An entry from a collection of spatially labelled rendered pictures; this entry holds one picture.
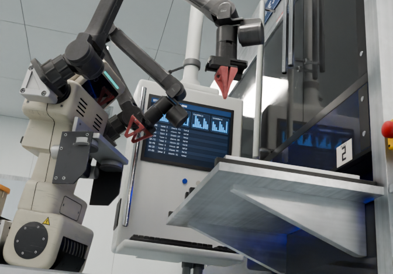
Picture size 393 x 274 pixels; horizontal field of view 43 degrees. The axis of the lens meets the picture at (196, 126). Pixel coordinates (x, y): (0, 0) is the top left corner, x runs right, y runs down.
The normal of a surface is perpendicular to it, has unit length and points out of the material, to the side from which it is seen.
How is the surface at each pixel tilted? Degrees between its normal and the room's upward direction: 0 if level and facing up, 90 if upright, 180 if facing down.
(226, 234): 90
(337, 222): 90
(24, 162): 90
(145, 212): 90
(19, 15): 180
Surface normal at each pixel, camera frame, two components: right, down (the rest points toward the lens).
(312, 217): 0.22, -0.35
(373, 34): -0.97, -0.16
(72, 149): -0.23, -0.39
